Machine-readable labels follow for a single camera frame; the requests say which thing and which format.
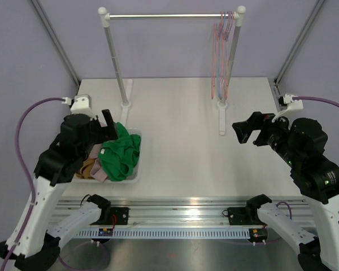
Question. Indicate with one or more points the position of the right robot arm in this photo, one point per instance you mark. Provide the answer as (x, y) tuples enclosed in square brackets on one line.
[(301, 145)]

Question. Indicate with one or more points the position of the pink wire hanger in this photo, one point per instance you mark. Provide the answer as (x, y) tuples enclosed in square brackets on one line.
[(226, 34)]

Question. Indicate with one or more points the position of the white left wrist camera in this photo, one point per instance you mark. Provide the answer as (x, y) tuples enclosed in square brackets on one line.
[(80, 104)]

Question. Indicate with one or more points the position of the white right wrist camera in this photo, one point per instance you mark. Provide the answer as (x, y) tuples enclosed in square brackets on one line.
[(291, 104)]

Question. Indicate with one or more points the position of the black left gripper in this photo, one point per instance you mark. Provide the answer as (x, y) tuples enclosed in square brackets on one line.
[(107, 132)]

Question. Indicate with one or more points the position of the green tank top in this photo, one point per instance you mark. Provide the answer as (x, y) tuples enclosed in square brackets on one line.
[(120, 157)]

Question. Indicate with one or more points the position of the mauve pink tank top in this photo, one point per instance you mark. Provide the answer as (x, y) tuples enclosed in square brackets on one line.
[(97, 172)]

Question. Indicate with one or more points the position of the white plastic mesh basket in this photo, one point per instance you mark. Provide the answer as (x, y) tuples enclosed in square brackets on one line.
[(131, 179)]

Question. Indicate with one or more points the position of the tan brown tank top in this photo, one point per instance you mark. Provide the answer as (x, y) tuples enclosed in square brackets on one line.
[(85, 171)]

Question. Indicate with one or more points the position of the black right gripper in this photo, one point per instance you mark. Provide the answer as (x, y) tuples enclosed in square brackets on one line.
[(243, 130)]

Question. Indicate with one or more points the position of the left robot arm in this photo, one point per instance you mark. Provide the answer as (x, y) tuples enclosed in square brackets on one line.
[(32, 245)]

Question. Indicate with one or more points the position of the white metal clothes rack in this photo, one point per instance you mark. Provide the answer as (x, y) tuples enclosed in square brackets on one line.
[(169, 45)]

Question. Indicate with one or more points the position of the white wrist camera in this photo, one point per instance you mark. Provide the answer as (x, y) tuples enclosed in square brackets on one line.
[(291, 104), (80, 104)]

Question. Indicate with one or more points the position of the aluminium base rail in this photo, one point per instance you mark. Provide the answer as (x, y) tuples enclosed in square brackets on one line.
[(177, 218)]

